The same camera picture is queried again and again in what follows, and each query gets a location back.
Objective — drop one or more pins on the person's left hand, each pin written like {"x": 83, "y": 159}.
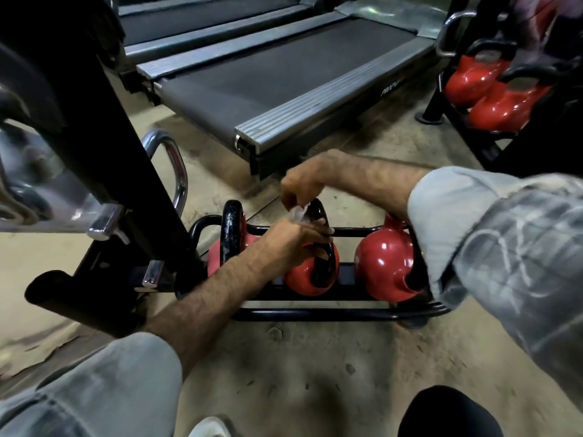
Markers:
{"x": 282, "y": 248}

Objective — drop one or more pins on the person's right hand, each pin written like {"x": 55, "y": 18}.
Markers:
{"x": 303, "y": 179}

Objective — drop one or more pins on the person's left fingers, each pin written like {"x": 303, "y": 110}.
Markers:
{"x": 319, "y": 235}

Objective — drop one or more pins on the person's right fingers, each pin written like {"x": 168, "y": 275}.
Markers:
{"x": 294, "y": 195}

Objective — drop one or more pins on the white wiping cloth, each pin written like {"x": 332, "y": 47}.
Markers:
{"x": 298, "y": 214}

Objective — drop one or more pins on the person's right forearm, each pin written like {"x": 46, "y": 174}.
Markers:
{"x": 378, "y": 181}

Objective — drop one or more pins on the person's left forearm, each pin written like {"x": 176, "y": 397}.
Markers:
{"x": 214, "y": 300}

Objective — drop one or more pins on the black tubular kettlebell rack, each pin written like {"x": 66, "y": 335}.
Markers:
{"x": 328, "y": 314}

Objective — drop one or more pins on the grey treadmill with black belt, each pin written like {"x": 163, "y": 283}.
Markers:
{"x": 200, "y": 18}
{"x": 291, "y": 81}

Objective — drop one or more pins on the grey long-sleeved shirt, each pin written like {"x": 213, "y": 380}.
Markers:
{"x": 510, "y": 250}

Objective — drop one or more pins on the person's black trouser leg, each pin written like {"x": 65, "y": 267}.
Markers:
{"x": 448, "y": 414}

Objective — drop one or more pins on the white shoe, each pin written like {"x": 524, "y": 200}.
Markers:
{"x": 210, "y": 427}

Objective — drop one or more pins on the black gym machine frame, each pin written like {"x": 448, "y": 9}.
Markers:
{"x": 91, "y": 145}

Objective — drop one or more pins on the black storage rack with chrome rail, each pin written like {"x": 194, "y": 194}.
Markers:
{"x": 537, "y": 145}

